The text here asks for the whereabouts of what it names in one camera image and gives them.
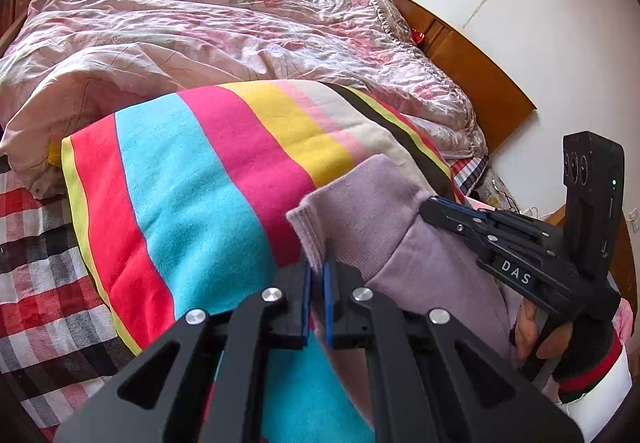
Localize plaid bedsheet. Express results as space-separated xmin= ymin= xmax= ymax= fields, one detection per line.
xmin=0 ymin=158 xmax=147 ymax=440

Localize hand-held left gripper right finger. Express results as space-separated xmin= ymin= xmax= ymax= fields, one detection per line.
xmin=322 ymin=263 xmax=586 ymax=443

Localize pink floral quilt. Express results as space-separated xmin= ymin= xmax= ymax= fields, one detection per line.
xmin=0 ymin=0 xmax=489 ymax=196

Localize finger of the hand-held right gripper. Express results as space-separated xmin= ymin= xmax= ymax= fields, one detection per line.
xmin=432 ymin=196 xmax=490 ymax=216
xmin=420 ymin=198 xmax=497 ymax=246

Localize striped mattress edge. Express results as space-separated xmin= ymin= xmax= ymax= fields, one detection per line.
xmin=447 ymin=157 xmax=491 ymax=196

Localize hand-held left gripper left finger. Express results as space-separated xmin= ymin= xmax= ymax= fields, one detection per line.
xmin=52 ymin=263 xmax=313 ymax=443

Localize white charger cables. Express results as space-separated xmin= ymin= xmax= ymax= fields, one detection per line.
xmin=475 ymin=168 xmax=540 ymax=218

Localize pink pillow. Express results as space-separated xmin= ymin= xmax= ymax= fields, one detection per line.
xmin=612 ymin=298 xmax=634 ymax=340

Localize striped colourful blanket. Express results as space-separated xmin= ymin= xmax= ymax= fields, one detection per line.
xmin=60 ymin=79 xmax=468 ymax=443

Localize wooden headboard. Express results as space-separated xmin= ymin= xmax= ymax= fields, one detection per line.
xmin=352 ymin=0 xmax=538 ymax=156

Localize person's right hand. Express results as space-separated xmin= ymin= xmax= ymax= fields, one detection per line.
xmin=515 ymin=300 xmax=573 ymax=361

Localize lilac pants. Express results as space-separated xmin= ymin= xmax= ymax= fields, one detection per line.
xmin=286 ymin=154 xmax=527 ymax=443

